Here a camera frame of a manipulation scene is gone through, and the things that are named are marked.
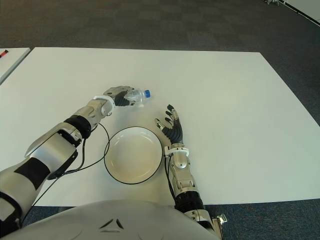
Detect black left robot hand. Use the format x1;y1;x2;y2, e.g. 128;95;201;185
103;85;137;108

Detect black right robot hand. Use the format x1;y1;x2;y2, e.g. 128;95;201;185
154;103;185;145

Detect clear water bottle blue cap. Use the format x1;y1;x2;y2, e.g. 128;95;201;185
123;89;153;108

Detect white plate black rim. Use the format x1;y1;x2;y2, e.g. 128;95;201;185
103;126;164;186

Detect grey robot torso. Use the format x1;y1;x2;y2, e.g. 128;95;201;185
12;199;222;240

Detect white side table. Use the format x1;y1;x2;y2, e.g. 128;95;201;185
0;47;31;85

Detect white table corner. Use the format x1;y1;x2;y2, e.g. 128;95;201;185
284;0;320;26

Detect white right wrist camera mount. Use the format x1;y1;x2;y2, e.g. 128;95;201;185
163;146;190;157

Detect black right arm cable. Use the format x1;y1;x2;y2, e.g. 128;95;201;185
163;153;178;201

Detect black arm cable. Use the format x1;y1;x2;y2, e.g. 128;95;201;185
21;122;111;224
163;153;178;201

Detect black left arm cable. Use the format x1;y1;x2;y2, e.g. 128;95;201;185
21;122;111;224

